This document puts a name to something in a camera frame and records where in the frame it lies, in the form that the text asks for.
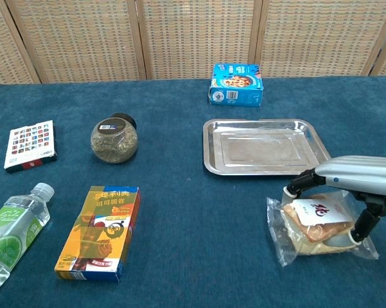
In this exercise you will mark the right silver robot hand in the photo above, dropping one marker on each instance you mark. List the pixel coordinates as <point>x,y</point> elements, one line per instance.
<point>356,189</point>

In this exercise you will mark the clear bagged pastry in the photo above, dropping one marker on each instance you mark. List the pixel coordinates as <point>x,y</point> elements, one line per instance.
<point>318,224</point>

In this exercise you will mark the stainless steel tray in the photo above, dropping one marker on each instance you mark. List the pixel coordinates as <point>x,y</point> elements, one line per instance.
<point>265,146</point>

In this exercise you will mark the blue cookie box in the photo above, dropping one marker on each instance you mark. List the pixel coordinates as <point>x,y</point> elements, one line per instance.
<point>236,85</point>

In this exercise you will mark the blue table cloth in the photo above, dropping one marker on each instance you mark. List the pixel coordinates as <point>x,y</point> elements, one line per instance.
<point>180,199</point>

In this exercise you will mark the woven folding screen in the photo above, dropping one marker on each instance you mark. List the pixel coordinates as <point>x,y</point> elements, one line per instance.
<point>192,38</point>

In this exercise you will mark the glass jar with black lid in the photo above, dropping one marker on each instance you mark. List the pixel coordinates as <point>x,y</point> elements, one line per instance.
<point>114,139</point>

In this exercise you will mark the orange yellow snack box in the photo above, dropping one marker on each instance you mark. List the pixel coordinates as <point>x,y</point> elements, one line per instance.
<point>99,232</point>

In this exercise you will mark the white patterned card box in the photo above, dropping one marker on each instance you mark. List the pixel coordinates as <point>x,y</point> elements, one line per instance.
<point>30,144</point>

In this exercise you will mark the clear bottle with green label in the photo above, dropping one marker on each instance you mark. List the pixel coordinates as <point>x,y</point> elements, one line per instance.
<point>14,234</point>

